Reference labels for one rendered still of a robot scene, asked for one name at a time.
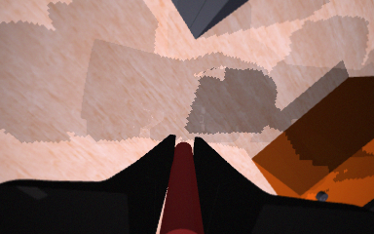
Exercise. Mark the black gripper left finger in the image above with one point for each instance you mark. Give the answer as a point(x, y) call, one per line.
point(129, 202)

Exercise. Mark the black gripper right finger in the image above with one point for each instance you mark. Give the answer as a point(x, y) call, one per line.
point(232, 204)

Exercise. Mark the dark red peg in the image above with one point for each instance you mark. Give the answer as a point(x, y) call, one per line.
point(182, 210)

